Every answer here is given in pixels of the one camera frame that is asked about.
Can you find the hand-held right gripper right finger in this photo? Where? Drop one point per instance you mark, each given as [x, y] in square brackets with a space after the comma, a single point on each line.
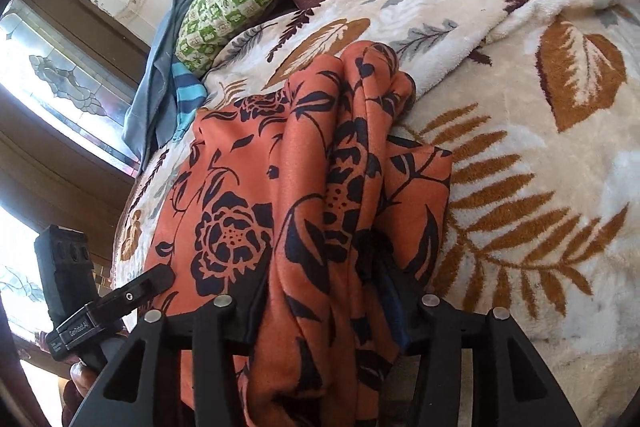
[400, 322]

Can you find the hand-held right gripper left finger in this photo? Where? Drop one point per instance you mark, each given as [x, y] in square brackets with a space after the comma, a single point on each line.
[250, 312]

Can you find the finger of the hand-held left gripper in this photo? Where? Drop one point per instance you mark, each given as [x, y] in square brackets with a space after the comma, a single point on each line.
[137, 292]

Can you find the orange black floral garment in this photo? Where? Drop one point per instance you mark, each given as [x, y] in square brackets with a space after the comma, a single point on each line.
[300, 187]

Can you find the person's left hand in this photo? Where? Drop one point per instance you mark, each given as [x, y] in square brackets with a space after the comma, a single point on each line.
[77, 382]

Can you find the stained glass window pane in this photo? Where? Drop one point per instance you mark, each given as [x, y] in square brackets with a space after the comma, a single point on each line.
[20, 277]
[60, 77]

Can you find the teal striped cloth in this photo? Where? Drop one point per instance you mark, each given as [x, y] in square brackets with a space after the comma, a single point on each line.
[189, 97]

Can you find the cream leaf-print fleece blanket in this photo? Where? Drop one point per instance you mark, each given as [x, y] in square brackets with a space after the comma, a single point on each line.
[525, 147]

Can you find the blue-grey cloth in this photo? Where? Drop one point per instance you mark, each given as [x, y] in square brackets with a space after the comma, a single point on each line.
[157, 77]

